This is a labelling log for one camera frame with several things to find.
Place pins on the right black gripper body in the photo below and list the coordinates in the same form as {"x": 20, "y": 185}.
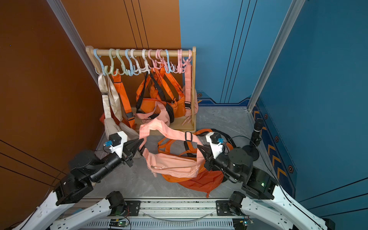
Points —
{"x": 212, "y": 163}

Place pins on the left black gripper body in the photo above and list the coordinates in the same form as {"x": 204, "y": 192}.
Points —
{"x": 125, "y": 158}

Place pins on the dark orange sling bag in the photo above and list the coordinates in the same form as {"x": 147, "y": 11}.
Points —
{"x": 205, "y": 181}
{"x": 225, "y": 163}

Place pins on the orange bag with black strap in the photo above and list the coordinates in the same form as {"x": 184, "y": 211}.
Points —
{"x": 159, "y": 86}

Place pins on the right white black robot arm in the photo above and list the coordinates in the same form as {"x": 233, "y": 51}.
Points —
{"x": 264, "y": 197}

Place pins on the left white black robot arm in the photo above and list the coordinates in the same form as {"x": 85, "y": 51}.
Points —
{"x": 86, "y": 169}

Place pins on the beige sling bag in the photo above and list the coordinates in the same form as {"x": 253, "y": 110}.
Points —
{"x": 111, "y": 128}

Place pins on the green plastic hook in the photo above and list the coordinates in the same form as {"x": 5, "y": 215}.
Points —
{"x": 111, "y": 70}

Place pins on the blue plastic hook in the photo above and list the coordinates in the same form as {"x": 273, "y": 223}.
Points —
{"x": 100, "y": 61}

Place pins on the black microphone stand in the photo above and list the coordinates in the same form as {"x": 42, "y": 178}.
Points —
{"x": 255, "y": 140}

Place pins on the green circuit board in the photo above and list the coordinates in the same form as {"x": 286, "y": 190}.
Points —
{"x": 119, "y": 223}

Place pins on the wooden hanging rack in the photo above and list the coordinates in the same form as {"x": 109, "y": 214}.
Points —
{"x": 132, "y": 65}

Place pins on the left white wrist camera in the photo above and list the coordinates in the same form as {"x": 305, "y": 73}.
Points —
{"x": 116, "y": 142}

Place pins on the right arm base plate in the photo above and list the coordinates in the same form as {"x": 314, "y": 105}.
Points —
{"x": 228, "y": 208}

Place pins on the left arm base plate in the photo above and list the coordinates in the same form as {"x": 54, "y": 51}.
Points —
{"x": 127, "y": 208}

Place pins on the aluminium rail frame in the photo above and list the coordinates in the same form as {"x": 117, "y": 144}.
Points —
{"x": 180, "y": 214}

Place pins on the orange strap bag far left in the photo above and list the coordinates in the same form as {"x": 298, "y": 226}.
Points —
{"x": 116, "y": 104}

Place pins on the light pink strap bag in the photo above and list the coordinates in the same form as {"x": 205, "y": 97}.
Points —
{"x": 187, "y": 90}

